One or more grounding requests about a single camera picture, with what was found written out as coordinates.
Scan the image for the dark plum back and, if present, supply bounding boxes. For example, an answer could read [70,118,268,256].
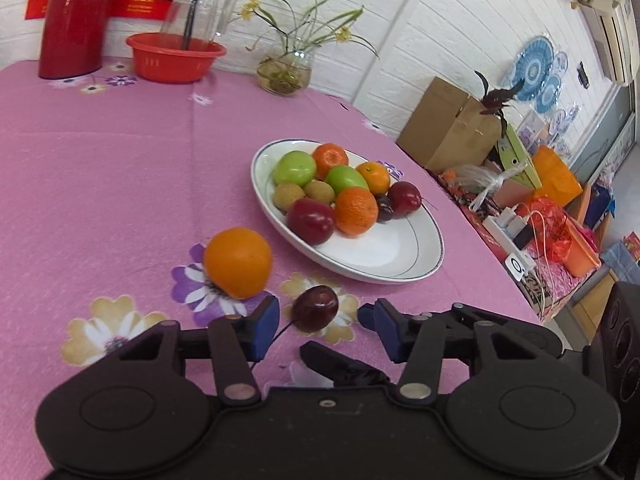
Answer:
[291,285,340,333]

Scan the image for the dark plum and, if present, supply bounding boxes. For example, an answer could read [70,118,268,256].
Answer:
[375,195,395,223]
[291,285,340,333]

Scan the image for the large smooth orange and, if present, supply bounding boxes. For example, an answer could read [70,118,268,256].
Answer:
[203,226,273,299]

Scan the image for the dark plum front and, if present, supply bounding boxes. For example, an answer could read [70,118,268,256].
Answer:
[375,195,395,223]

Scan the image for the bumpy tangerine front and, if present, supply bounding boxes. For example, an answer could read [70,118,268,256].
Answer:
[334,186,378,237]

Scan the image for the bumpy tangerine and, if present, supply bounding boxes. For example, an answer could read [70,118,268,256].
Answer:
[334,186,378,237]
[312,143,349,168]

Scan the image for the red plum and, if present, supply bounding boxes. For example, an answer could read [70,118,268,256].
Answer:
[285,198,335,246]
[386,181,422,218]

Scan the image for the red plum back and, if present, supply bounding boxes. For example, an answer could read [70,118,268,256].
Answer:
[285,198,335,246]

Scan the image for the smooth orange back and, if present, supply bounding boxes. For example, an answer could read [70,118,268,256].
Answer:
[356,162,392,196]

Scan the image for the brown longan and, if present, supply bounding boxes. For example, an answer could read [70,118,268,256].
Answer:
[303,180,335,206]
[272,182,306,214]

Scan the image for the green mango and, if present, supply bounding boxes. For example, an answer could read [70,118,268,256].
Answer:
[272,151,317,188]
[324,165,369,195]

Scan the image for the bumpy tangerine back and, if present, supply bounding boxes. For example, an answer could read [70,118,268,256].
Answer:
[312,143,349,168]

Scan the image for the white porcelain plate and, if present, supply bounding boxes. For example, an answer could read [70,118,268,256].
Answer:
[250,139,445,284]

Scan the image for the orange plastic bin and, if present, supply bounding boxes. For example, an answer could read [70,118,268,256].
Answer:
[563,219,601,278]

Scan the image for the red plastic bag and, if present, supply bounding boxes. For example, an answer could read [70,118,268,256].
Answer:
[515,196,572,263]

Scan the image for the white power strip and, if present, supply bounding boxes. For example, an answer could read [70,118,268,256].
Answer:
[483,207,537,283]

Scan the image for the clear plastic bag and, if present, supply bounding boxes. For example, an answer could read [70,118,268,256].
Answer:
[452,160,534,212]

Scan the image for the pink floral tablecloth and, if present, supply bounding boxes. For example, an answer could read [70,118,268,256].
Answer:
[1,61,535,479]

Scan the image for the orange plastic bag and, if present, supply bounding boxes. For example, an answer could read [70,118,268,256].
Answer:
[532,146,582,207]

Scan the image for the cardboard box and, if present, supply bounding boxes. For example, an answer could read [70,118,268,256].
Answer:
[396,77,501,174]

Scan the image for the green folder box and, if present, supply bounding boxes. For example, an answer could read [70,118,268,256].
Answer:
[497,126,542,190]

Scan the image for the dark purple leaf plant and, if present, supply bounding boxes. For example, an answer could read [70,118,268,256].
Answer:
[475,70,525,136]

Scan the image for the glass vase with plant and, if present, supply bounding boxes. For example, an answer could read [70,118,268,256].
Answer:
[233,0,378,96]

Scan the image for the red plastic basket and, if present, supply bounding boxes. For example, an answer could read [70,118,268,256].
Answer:
[126,32,227,84]

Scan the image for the red thermos jug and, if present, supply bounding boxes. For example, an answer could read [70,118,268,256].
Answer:
[38,0,111,79]

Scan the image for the clear glass pitcher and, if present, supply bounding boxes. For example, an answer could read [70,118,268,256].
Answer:
[157,0,238,51]

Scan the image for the white air conditioner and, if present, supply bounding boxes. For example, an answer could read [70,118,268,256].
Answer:
[579,0,639,87]

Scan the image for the blue decorative wall plates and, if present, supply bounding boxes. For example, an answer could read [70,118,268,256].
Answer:
[504,36,570,115]

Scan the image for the white wall pipe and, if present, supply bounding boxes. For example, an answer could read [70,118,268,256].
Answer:
[352,0,420,108]

